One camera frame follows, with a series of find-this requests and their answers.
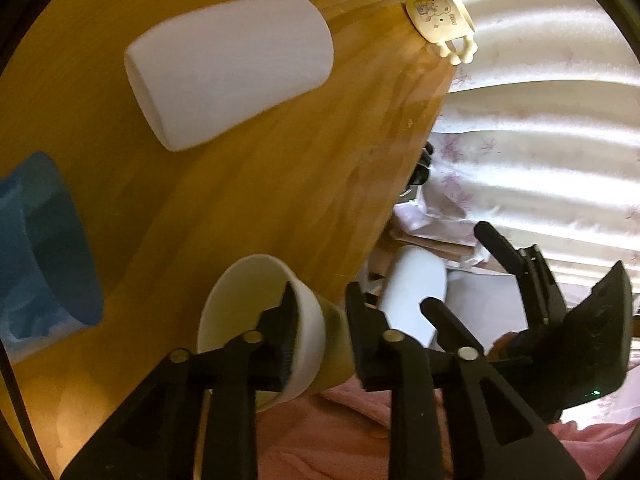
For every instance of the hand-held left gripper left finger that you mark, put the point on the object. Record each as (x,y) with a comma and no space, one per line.
(279,331)

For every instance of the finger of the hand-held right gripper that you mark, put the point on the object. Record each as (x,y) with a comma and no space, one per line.
(500,247)
(445,322)

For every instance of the black table clamp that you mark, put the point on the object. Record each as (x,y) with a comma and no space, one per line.
(422,170)

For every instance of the white cup with tan base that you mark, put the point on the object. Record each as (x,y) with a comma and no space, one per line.
(315,330)

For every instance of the white cylindrical container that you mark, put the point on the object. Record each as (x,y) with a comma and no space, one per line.
(415,280)

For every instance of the large white cup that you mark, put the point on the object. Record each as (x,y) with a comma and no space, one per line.
(225,70)

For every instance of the white floral bed sheet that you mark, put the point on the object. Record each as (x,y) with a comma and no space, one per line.
(540,110)

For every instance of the pink blanket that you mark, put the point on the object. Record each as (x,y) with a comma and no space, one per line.
(325,435)

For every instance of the blue plastic cup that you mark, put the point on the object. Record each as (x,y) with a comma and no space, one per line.
(50,240)

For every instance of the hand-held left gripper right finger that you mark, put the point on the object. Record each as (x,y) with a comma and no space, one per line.
(365,342)

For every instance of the cream mug with bear print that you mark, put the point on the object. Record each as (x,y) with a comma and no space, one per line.
(440,15)

